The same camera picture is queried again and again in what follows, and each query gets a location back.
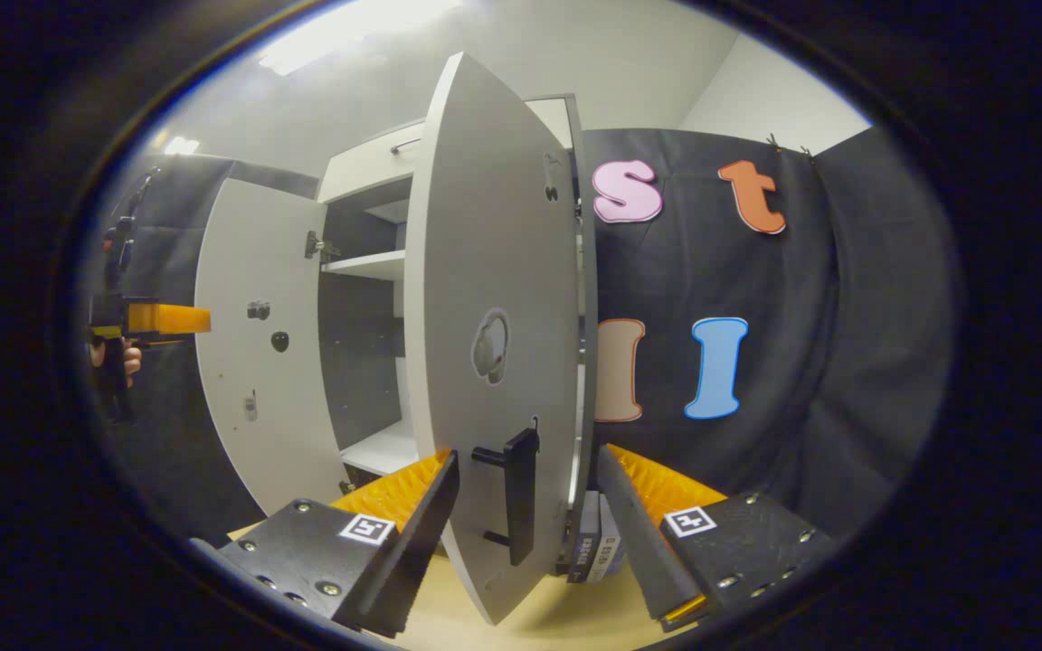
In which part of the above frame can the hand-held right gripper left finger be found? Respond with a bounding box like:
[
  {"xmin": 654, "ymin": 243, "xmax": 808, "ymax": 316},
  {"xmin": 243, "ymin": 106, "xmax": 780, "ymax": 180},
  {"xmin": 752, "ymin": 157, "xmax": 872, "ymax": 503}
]
[{"xmin": 213, "ymin": 449, "xmax": 461, "ymax": 638}]

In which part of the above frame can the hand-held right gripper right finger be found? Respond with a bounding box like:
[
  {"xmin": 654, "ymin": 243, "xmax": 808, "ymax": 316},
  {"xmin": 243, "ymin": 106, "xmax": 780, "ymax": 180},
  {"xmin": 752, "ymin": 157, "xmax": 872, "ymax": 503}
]
[{"xmin": 595, "ymin": 443, "xmax": 834, "ymax": 634}]

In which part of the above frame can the white shoe cabinet door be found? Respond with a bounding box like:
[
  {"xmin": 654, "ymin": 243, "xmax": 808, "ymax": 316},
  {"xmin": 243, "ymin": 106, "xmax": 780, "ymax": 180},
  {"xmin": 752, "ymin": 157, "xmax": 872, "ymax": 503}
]
[
  {"xmin": 194, "ymin": 177, "xmax": 352, "ymax": 518},
  {"xmin": 403, "ymin": 52, "xmax": 599, "ymax": 627}
]

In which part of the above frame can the white shoe cabinet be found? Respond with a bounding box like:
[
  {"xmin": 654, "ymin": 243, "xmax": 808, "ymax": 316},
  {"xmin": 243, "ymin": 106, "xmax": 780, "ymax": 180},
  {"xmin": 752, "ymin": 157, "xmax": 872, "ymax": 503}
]
[{"xmin": 315, "ymin": 95, "xmax": 587, "ymax": 494}]

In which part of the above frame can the white cabinet shelf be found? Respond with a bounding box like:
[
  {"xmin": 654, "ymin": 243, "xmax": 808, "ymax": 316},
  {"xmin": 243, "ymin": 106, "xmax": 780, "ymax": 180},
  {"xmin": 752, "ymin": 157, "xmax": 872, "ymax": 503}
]
[{"xmin": 321, "ymin": 250, "xmax": 407, "ymax": 282}]

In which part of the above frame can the white labelled box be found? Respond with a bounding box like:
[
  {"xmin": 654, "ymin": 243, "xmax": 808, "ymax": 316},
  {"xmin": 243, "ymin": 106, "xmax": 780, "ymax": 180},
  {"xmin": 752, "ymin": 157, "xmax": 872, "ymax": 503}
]
[{"xmin": 589, "ymin": 515, "xmax": 626, "ymax": 580}]

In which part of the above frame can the ceiling light panel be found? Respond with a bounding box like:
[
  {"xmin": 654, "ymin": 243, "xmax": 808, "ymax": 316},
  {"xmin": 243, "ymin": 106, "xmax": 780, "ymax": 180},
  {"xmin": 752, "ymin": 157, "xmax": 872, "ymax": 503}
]
[{"xmin": 257, "ymin": 0, "xmax": 465, "ymax": 78}]

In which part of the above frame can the black door handle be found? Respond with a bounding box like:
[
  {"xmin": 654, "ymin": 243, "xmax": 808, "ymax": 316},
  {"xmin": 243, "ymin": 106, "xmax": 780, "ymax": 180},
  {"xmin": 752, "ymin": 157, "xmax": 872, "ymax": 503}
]
[{"xmin": 471, "ymin": 427, "xmax": 541, "ymax": 568}]

